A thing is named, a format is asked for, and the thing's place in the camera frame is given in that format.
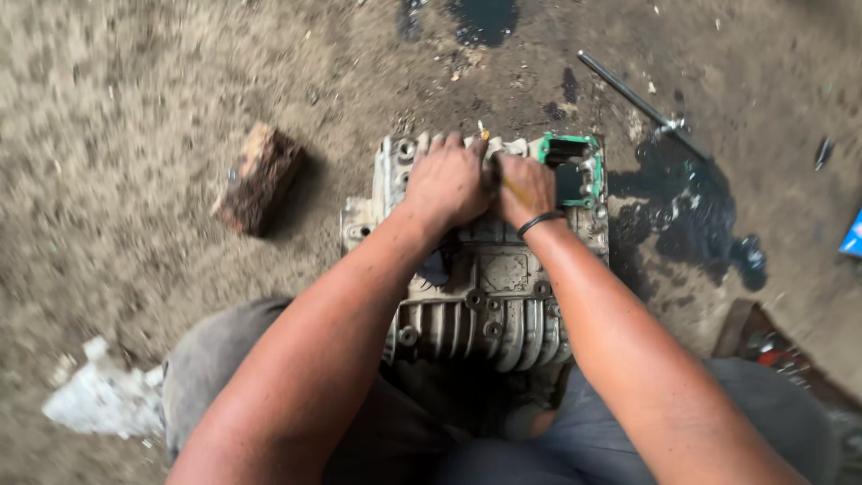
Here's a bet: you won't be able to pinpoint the green gasket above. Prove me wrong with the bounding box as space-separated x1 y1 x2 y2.
537 132 604 209

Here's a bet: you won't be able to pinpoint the person's right hand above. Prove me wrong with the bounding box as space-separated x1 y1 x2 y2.
489 152 559 232

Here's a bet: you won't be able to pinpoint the long metal wrench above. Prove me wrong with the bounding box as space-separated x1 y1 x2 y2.
577 50 709 161

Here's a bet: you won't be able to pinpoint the grey metal engine casing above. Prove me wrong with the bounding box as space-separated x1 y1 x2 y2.
340 132 610 373

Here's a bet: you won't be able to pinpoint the brown tray of parts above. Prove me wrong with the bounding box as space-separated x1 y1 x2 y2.
712 299 862 412

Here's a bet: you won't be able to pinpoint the brown wooden block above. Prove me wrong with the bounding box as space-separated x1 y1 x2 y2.
211 122 303 238

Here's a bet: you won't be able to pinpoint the blue packet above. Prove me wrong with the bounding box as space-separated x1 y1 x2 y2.
838 207 862 258

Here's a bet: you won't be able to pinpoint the yellow-handled tool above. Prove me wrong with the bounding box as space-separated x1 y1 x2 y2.
477 120 534 208

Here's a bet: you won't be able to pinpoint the black wrist band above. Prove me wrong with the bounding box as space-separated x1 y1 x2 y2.
516 209 568 241

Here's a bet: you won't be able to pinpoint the white cloth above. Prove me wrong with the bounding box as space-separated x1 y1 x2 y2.
482 135 530 160

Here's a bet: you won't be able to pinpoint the person's grey trousers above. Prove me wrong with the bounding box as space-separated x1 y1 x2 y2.
160 296 843 485

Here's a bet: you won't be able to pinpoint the person's left hand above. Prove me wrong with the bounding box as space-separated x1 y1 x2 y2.
403 132 498 231

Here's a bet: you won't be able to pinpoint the white crumpled rag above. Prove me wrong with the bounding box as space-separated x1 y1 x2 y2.
42 335 167 440

